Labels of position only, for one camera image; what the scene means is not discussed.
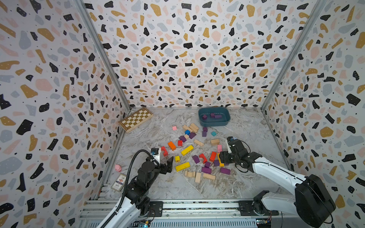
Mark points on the upright yellow brick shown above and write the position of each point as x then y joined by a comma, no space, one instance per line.
219,159

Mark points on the pink toy pig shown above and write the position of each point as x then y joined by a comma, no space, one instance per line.
118,168

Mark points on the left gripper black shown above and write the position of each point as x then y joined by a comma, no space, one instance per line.
169,166

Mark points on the red arch brick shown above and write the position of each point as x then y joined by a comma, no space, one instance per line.
202,156
164,151

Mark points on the teal storage bin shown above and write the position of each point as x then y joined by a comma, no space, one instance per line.
210,112

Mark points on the long yellow brick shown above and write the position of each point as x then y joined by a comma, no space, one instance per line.
187,150
182,166

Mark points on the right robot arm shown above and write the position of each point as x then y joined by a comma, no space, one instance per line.
308,198

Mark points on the red arch brick left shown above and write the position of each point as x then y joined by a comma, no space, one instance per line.
164,151

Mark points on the long yellow brick upper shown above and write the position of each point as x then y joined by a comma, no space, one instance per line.
187,150

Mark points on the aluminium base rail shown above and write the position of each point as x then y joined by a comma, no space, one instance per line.
190,213

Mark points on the pink brick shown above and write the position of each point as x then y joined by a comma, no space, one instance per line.
219,148

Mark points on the long yellow brick lower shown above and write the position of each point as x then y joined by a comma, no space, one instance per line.
182,166

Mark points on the small yellow cube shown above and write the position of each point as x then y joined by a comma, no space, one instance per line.
177,158

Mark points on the orange brick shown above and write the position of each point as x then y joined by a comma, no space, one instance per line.
172,146

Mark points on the natural wood flat brick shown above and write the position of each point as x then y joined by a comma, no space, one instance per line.
209,176

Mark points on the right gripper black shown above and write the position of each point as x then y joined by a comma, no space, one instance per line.
223,157

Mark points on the natural wood arch brick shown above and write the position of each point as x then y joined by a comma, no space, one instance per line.
190,174

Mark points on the red arch brick centre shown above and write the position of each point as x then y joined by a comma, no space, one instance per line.
202,156

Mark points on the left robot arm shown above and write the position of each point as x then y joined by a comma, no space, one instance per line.
134,204

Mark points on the wooden chessboard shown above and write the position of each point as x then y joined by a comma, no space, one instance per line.
136,119

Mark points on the playing card box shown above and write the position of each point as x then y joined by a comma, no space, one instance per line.
119,183

